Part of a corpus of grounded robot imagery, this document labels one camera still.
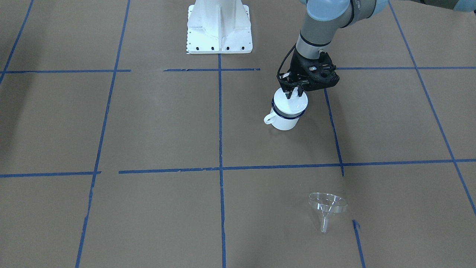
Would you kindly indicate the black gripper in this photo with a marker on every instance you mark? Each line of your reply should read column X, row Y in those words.
column 298, row 65

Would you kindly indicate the white mug lid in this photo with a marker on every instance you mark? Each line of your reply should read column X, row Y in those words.
column 294, row 105

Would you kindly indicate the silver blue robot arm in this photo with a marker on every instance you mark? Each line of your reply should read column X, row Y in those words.
column 324, row 17

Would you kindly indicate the white enamel mug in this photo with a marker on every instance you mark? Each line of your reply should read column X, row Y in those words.
column 281, row 120

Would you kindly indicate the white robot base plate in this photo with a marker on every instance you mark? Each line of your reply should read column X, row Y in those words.
column 218, row 26

